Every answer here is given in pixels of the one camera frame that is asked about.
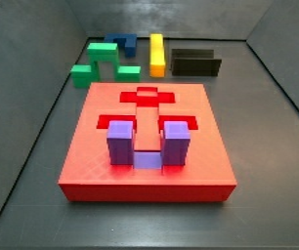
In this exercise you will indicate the blue U-shaped block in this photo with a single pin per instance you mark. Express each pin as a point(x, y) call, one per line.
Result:
point(125, 40)

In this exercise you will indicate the black angle fixture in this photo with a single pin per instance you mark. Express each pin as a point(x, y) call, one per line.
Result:
point(193, 62)

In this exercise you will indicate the red slotted base block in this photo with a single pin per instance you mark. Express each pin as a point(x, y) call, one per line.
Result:
point(90, 179)

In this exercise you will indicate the purple U-shaped block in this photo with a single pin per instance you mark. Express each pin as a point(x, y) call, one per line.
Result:
point(147, 148)

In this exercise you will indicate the green stepped block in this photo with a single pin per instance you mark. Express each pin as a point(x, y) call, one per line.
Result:
point(102, 53)

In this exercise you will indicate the yellow bar block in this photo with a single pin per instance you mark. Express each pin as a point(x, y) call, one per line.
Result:
point(155, 56)

